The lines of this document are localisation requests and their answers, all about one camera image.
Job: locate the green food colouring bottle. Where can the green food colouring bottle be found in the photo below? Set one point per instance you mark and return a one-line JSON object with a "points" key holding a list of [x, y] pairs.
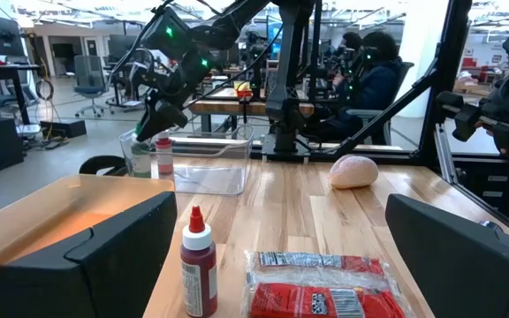
{"points": [[141, 161]]}

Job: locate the dark red colouring bottle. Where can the dark red colouring bottle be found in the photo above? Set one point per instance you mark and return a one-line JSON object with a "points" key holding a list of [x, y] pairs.
{"points": [[199, 274]]}

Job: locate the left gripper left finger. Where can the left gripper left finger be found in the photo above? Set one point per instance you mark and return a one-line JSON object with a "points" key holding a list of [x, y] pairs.
{"points": [[82, 282]]}

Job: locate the pink toy bread bun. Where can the pink toy bread bun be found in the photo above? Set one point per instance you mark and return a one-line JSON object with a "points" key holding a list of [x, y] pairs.
{"points": [[354, 172]]}

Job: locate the black desk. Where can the black desk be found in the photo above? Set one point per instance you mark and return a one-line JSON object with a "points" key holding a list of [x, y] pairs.
{"points": [[2, 68]]}

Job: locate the flat black box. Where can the flat black box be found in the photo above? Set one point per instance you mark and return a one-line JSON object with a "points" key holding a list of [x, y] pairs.
{"points": [[64, 128]]}

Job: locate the pink red colouring bottle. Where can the pink red colouring bottle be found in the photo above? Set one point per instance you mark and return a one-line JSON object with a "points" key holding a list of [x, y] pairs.
{"points": [[164, 159]]}

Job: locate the wooden workbench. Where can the wooden workbench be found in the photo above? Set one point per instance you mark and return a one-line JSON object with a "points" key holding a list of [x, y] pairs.
{"points": [[219, 107]]}

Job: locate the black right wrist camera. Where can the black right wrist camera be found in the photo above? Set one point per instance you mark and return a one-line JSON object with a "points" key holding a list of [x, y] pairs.
{"points": [[166, 31]]}

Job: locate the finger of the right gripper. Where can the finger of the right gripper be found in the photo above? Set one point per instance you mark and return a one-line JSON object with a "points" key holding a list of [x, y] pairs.
{"points": [[150, 103], [164, 119]]}

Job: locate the black curved bracket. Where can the black curved bracket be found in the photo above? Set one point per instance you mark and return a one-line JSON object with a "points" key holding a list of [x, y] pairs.
{"points": [[97, 160]]}

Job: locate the black hand-held control device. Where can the black hand-held control device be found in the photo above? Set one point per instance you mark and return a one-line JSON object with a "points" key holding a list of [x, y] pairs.
{"points": [[466, 119]]}

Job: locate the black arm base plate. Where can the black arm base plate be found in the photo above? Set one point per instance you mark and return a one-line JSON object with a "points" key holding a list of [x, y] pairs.
{"points": [[285, 154]]}

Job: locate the grey office chair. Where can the grey office chair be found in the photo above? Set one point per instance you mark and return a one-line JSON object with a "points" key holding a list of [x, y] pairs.
{"points": [[88, 75]]}

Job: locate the red candy packet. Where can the red candy packet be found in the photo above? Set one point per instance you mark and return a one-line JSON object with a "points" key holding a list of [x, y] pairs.
{"points": [[316, 305]]}

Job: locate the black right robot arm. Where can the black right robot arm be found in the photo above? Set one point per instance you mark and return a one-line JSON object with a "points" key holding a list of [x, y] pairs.
{"points": [[290, 88]]}

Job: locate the clear plastic bin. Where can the clear plastic bin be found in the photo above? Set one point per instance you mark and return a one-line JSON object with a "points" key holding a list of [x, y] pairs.
{"points": [[210, 176]]}

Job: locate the black drawer cabinet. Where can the black drawer cabinet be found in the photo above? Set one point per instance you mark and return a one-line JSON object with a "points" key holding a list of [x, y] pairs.
{"points": [[493, 185]]}

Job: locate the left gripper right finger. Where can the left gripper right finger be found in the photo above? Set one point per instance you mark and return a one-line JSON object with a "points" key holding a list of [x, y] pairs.
{"points": [[466, 269]]}

